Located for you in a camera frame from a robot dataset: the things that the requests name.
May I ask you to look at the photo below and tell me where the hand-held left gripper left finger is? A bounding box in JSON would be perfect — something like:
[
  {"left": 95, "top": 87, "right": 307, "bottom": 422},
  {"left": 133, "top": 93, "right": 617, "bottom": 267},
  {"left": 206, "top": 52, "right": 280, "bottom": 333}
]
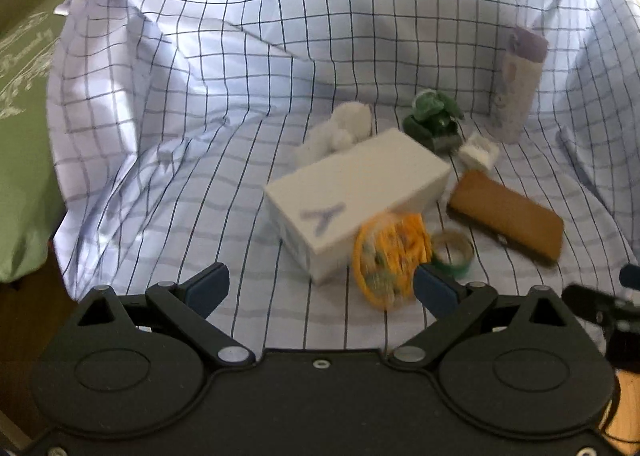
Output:
[{"left": 75, "top": 263, "right": 255, "bottom": 370}]

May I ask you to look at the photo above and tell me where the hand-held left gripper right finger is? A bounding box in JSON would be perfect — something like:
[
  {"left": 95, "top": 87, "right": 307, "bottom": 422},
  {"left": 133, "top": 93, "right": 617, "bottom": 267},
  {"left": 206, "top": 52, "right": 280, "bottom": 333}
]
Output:
[{"left": 387, "top": 263, "right": 577, "bottom": 368}]

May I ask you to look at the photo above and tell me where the orange fabric pouch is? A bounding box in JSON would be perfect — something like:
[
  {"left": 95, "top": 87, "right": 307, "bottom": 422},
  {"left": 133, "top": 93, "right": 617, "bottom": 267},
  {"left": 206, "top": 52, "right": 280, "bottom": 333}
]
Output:
[{"left": 353, "top": 212, "right": 434, "bottom": 311}]

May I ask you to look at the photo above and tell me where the small white soft cube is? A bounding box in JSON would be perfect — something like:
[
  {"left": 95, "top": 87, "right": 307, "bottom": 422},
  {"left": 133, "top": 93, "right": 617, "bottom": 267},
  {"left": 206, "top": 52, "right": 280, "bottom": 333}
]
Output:
[{"left": 457, "top": 132, "right": 500, "bottom": 172}]

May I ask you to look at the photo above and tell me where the green plush toy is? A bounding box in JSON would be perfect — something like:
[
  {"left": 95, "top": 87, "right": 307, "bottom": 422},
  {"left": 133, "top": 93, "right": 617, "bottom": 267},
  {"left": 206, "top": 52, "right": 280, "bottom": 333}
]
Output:
[{"left": 403, "top": 90, "right": 463, "bottom": 155}]

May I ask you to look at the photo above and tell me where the white fluffy plush toy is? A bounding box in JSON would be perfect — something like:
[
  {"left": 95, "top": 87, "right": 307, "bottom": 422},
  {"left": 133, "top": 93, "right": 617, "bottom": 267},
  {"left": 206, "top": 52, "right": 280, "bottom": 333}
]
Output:
[{"left": 295, "top": 102, "right": 372, "bottom": 168}]

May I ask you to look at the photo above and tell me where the green tape roll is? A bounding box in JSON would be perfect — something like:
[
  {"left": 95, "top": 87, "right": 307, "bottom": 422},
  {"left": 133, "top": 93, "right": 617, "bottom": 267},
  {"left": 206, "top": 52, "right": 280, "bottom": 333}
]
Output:
[{"left": 430, "top": 230, "right": 476, "bottom": 279}]

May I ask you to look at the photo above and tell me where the brown leather case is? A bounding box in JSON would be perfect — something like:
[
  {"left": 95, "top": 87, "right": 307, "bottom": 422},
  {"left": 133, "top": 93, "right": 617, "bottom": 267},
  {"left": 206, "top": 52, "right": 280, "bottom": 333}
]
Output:
[{"left": 446, "top": 170, "right": 565, "bottom": 265}]

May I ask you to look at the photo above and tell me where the white cardboard box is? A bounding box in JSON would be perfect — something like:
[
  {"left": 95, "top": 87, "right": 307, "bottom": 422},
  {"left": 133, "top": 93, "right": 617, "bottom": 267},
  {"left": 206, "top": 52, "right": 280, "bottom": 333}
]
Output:
[{"left": 263, "top": 129, "right": 451, "bottom": 285}]

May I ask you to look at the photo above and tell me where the blue checked bed sheet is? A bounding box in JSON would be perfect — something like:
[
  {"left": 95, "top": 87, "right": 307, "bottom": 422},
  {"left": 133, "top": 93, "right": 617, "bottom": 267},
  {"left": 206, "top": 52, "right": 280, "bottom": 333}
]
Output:
[{"left": 46, "top": 0, "right": 640, "bottom": 353}]

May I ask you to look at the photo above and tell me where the purple capped bottle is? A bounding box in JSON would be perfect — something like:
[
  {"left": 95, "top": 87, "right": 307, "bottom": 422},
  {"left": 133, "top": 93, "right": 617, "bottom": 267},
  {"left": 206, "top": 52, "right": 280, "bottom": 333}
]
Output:
[{"left": 490, "top": 26, "right": 549, "bottom": 145}]

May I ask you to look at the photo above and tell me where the green printed pillow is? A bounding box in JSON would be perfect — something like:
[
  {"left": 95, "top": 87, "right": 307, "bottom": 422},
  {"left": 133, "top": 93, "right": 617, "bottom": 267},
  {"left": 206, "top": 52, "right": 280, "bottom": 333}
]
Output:
[{"left": 0, "top": 0, "right": 77, "bottom": 283}]

